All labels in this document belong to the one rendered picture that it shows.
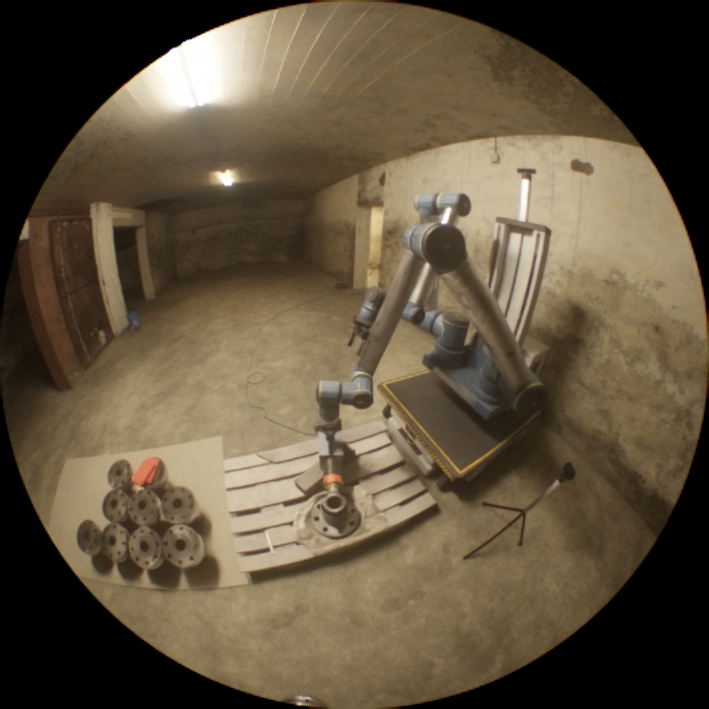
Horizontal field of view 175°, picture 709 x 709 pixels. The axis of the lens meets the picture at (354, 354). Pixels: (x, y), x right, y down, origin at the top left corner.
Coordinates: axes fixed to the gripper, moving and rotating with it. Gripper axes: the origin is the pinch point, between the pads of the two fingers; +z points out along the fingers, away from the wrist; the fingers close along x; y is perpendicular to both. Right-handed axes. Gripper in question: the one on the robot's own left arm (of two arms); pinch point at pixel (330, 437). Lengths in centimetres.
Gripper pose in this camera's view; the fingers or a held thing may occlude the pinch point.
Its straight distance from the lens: 135.2
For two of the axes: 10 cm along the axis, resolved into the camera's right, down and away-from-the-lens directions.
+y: 1.1, 5.1, -8.5
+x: 9.9, -0.2, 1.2
